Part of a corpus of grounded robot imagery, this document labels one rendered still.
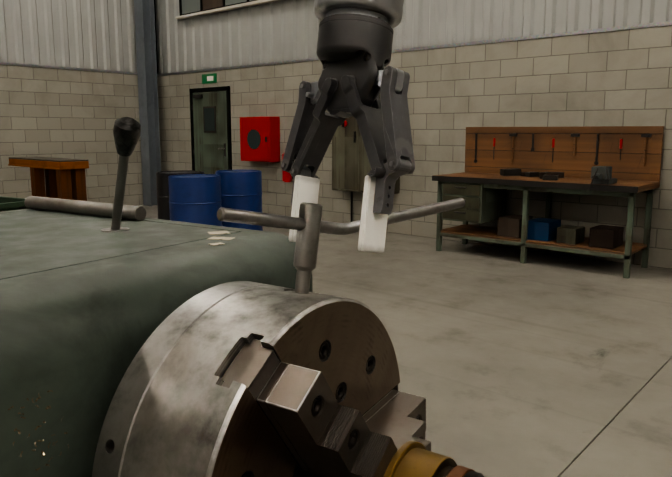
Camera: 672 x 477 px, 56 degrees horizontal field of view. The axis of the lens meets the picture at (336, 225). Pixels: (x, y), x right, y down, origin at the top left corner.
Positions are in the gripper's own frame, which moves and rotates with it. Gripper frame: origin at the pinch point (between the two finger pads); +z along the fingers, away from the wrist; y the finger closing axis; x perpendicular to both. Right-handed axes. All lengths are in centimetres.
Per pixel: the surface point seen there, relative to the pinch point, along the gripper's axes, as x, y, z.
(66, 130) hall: -309, 1057, -121
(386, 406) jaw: -6.8, -3.1, 18.1
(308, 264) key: 3.8, -1.0, 4.0
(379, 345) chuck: -5.9, -2.1, 11.9
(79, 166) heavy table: -251, 808, -49
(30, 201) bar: 10, 67, 1
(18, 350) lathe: 26.8, 5.4, 12.4
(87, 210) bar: 6, 52, 1
